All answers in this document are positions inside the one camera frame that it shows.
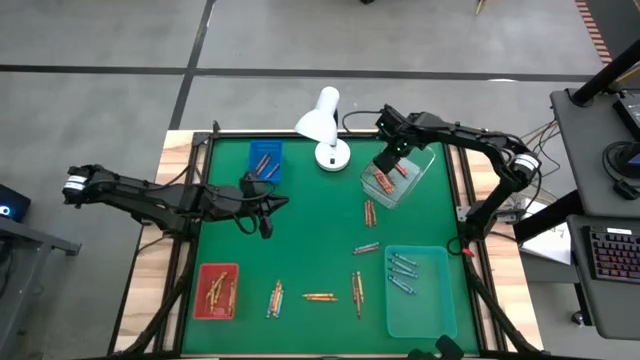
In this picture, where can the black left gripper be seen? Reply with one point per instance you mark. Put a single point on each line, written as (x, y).
(252, 202)

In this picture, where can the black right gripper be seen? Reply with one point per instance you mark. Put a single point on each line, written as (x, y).
(392, 135)

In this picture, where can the clear plastic container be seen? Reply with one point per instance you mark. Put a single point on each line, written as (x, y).
(417, 177)

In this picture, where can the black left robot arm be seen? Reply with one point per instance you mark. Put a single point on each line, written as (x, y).
(150, 200)

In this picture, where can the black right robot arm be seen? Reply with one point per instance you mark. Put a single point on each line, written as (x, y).
(480, 140)

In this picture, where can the blue plastic basket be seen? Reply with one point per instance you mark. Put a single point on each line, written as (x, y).
(265, 145)

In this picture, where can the red plastic basket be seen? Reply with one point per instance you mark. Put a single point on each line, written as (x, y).
(216, 270)

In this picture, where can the wooden stick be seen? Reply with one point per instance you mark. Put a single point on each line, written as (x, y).
(481, 6)

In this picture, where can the teal plastic bin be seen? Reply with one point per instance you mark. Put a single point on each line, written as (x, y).
(430, 310)

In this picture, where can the white paper sheet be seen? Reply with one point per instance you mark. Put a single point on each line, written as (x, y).
(550, 247)

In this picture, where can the grey monitor desk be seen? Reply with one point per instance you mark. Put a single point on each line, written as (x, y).
(585, 160)

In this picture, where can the black rounded object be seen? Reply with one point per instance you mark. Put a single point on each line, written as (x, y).
(449, 347)

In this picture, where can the black monitor pole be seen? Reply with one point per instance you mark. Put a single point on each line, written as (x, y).
(605, 75)

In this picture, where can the black headphones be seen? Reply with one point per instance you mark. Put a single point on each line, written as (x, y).
(625, 190)

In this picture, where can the backlit black keyboard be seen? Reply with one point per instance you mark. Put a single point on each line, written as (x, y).
(617, 255)

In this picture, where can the black computer with blue light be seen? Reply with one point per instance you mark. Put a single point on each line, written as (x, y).
(15, 200)

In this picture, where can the desk caster wheel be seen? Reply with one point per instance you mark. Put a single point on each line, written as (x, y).
(578, 318)

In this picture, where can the grey side cart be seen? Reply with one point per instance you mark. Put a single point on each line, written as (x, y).
(20, 280)

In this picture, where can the grey keyboard desk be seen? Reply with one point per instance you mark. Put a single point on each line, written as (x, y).
(615, 310)

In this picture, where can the black table frame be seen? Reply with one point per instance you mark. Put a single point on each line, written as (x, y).
(200, 139)

